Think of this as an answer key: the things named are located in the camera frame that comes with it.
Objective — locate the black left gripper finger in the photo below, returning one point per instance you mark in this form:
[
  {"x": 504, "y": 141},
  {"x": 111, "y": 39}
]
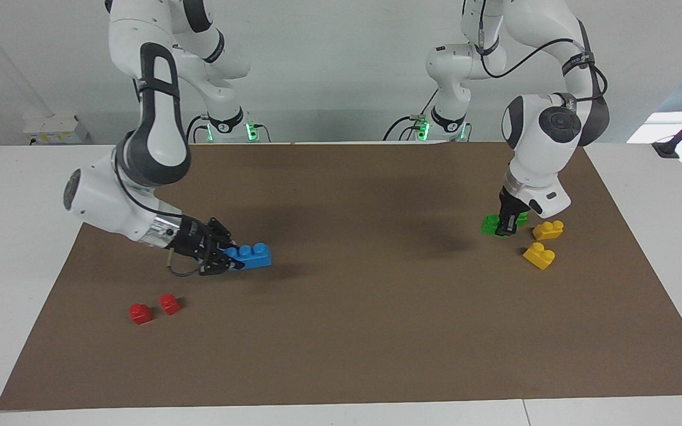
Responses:
[
  {"x": 502, "y": 228},
  {"x": 513, "y": 226}
]

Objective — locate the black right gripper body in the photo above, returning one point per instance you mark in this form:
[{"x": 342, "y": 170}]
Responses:
[{"x": 190, "y": 236}]

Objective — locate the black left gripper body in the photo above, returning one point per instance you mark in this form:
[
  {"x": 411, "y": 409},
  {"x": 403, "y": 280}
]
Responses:
[{"x": 511, "y": 207}]

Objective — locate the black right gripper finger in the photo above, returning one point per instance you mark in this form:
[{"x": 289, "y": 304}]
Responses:
[
  {"x": 216, "y": 263},
  {"x": 221, "y": 235}
]

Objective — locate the blue three-stud toy block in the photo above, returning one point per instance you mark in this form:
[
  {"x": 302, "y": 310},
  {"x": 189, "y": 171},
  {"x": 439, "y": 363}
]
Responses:
[{"x": 256, "y": 257}]

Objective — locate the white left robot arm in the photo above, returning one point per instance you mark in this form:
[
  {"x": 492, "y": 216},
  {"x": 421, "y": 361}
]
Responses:
[{"x": 536, "y": 154}]

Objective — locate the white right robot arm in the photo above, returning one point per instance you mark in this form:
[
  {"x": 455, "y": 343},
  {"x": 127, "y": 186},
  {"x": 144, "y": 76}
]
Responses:
[{"x": 110, "y": 201}]

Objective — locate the yellow two-stud toy block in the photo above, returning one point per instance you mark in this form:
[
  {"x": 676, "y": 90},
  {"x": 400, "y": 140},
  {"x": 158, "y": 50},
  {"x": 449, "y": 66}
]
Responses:
[
  {"x": 538, "y": 256},
  {"x": 548, "y": 231}
]

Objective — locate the red one-stud toy block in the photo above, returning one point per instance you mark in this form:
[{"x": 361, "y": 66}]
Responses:
[
  {"x": 170, "y": 305},
  {"x": 140, "y": 315}
]

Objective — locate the brown table mat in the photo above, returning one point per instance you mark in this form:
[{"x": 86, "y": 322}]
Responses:
[{"x": 376, "y": 343}]

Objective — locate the white wall box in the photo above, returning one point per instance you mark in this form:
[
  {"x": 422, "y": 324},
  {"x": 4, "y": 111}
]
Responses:
[{"x": 54, "y": 129}]

